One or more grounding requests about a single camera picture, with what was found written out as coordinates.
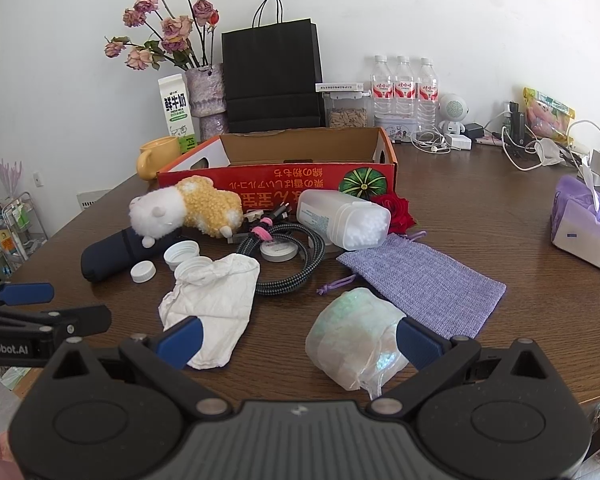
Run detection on white earphones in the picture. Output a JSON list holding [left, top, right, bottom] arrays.
[[410, 129, 453, 153]]

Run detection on white tissue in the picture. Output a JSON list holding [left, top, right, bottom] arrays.
[[158, 253, 261, 371]]

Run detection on clear water bottle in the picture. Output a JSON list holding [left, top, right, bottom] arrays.
[[393, 56, 417, 117], [371, 55, 395, 121], [416, 57, 440, 131]]

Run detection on yellow snack packet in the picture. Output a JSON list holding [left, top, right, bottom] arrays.
[[523, 87, 577, 141]]

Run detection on flat white box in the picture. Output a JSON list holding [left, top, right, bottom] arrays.
[[315, 81, 365, 94]]

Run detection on purple drawstring fabric pouch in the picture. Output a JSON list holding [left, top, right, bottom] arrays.
[[316, 231, 507, 339]]

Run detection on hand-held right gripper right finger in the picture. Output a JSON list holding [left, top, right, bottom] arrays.
[[370, 316, 551, 416]]

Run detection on navy fabric pouch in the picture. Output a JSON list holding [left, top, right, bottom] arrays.
[[81, 227, 153, 282]]

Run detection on white green milk carton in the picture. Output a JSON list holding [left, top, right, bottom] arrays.
[[158, 74, 198, 155]]

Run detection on red cardboard box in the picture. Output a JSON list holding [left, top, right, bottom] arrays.
[[156, 126, 398, 217]]

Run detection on white charging cable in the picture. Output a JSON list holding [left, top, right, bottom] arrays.
[[565, 120, 600, 161]]

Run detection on red artificial rose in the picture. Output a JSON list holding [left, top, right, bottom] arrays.
[[370, 192, 417, 233]]

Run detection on white round device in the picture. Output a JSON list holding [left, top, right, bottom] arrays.
[[259, 240, 301, 263]]

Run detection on yellow ceramic mug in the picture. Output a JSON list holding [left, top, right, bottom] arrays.
[[137, 135, 182, 180]]

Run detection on white round speaker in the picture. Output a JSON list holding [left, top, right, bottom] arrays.
[[437, 93, 468, 136]]

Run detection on black paper bag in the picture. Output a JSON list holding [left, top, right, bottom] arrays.
[[221, 0, 326, 134]]

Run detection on pink feather decoration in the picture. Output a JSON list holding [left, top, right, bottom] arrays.
[[0, 147, 23, 196]]

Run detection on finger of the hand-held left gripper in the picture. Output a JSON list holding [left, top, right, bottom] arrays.
[[0, 304, 112, 338], [0, 282, 56, 307]]

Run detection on purple stone vase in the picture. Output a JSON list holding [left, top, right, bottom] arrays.
[[185, 63, 229, 137]]

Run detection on black upright device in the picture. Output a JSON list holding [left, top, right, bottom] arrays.
[[509, 101, 527, 146]]

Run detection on white cotton swab box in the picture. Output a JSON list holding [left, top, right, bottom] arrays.
[[296, 189, 392, 251]]

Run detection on printed tin box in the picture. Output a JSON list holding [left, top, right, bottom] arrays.
[[373, 114, 421, 142]]

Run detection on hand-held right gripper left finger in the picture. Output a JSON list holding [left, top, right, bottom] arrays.
[[45, 316, 233, 417]]

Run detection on wire storage rack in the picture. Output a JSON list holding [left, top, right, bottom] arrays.
[[0, 191, 48, 281]]

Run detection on clear jar of seeds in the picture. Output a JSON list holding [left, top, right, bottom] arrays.
[[325, 92, 371, 129]]

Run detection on black white braided cable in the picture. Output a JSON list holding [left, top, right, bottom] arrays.
[[236, 217, 327, 297]]

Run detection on white face mask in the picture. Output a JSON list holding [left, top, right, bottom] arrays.
[[527, 139, 566, 167]]

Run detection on large white ribbed cap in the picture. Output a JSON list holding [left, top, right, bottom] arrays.
[[163, 241, 201, 272]]

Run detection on dried pink rose bouquet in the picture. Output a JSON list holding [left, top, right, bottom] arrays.
[[104, 0, 220, 72]]

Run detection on white yellow plush sheep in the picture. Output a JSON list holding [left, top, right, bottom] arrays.
[[128, 175, 244, 248]]

